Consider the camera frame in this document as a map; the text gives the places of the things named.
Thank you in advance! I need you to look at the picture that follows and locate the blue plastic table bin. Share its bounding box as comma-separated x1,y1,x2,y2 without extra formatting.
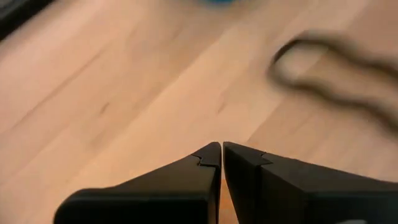
198,0,237,6

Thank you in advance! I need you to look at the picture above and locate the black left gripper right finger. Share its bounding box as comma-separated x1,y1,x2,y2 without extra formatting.
223,141,398,224

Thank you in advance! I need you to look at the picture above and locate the dark rubber band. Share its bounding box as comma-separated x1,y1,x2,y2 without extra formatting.
266,29,398,134

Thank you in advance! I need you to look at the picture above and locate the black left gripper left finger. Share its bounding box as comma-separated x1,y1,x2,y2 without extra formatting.
53,141,223,224

